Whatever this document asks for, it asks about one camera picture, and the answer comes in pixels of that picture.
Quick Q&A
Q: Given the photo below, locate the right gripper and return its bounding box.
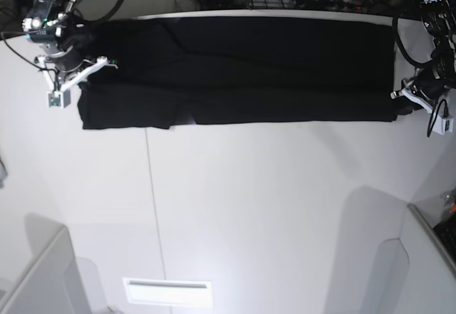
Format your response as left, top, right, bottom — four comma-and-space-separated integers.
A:
36, 42, 118, 92

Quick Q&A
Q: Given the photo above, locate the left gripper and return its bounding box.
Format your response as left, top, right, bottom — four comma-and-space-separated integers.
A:
390, 68, 451, 115

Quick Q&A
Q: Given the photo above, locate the black T-shirt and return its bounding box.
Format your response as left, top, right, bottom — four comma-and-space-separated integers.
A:
78, 16, 398, 130

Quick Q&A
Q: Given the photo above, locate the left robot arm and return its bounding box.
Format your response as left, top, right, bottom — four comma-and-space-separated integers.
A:
391, 0, 455, 115

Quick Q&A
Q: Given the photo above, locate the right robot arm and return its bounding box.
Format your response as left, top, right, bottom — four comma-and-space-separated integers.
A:
22, 0, 117, 95

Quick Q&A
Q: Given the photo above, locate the black keyboard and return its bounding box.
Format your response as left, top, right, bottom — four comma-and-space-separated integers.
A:
433, 215, 456, 258

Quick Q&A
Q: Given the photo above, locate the black power strip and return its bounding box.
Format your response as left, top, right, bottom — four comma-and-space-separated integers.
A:
294, 0, 362, 12

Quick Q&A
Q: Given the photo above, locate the grey left monitor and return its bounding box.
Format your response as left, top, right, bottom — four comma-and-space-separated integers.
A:
1, 226, 92, 313

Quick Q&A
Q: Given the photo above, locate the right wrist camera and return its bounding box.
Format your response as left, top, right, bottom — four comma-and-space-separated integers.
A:
47, 90, 71, 109

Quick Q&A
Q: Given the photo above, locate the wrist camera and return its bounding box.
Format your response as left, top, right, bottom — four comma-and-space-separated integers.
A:
47, 90, 71, 109
433, 115, 454, 135

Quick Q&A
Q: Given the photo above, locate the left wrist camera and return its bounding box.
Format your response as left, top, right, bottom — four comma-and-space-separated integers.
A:
433, 115, 454, 135

